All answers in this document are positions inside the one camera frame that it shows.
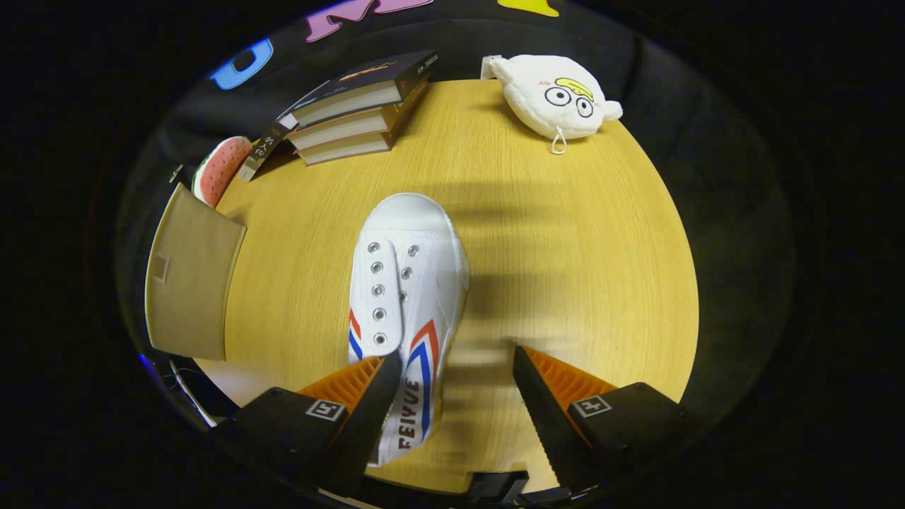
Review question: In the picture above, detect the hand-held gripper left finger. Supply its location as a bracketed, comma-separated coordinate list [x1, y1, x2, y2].
[216, 350, 404, 496]

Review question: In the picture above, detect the black cover book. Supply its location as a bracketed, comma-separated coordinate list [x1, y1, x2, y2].
[278, 49, 439, 130]

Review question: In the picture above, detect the white canvas shoe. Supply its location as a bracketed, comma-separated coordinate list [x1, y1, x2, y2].
[348, 192, 470, 467]

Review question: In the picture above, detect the watermelon slice plush toy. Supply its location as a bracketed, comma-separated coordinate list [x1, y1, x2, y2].
[192, 136, 253, 209]

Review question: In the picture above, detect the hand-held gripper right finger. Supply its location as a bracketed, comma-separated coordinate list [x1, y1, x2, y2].
[513, 345, 697, 492]

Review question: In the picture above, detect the portrait cover book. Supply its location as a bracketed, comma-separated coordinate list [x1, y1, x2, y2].
[237, 117, 298, 183]

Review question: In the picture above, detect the beige fabric storage box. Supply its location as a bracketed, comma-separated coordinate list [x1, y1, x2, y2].
[145, 182, 247, 362]

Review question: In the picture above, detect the white plush toy with eyes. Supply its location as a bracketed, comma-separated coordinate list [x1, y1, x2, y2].
[488, 54, 624, 155]

